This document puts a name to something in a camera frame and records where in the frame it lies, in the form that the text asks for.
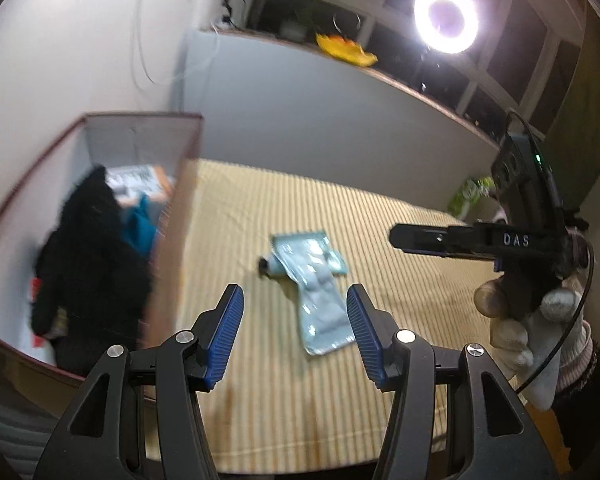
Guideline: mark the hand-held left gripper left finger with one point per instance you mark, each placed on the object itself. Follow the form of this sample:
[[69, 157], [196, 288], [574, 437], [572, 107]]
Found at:
[[225, 340]]

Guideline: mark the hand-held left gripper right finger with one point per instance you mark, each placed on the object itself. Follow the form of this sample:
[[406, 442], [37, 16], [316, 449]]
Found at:
[[365, 340]]

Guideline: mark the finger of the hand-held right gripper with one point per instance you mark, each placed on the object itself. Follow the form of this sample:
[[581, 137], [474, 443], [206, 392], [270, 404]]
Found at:
[[430, 240]]

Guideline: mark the light blue packet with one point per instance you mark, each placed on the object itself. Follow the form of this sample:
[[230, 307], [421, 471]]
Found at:
[[305, 250], [325, 315]]

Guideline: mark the dark red cardboard box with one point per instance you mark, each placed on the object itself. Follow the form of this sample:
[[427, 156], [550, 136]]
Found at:
[[175, 240]]

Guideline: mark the black fuzzy cloth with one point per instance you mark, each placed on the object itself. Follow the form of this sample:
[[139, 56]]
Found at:
[[90, 260]]

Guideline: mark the person's right forearm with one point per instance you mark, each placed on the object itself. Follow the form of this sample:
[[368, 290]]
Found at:
[[585, 410]]

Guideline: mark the person's right hand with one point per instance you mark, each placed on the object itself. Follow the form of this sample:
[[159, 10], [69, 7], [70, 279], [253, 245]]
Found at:
[[510, 335]]

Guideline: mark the striped yellow tablecloth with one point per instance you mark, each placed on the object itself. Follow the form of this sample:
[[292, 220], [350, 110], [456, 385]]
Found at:
[[405, 300]]

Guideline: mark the green and white packet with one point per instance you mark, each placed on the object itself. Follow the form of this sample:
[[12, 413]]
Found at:
[[467, 195]]

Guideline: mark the small dark-capped tube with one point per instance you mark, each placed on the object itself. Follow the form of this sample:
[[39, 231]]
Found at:
[[267, 266]]

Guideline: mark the olive curtain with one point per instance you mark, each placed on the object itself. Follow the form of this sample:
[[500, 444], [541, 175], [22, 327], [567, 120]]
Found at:
[[590, 110]]

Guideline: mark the teal cloth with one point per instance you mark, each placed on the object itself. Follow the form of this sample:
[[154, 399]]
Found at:
[[140, 227]]

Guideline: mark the red packet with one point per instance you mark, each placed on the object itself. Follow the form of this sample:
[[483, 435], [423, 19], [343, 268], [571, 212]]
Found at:
[[36, 287]]

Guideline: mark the yellow object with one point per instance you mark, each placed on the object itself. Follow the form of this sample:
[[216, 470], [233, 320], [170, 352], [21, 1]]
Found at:
[[345, 50]]

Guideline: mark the window with dark panes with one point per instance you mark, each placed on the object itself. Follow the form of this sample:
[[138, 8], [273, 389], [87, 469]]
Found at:
[[380, 5]]

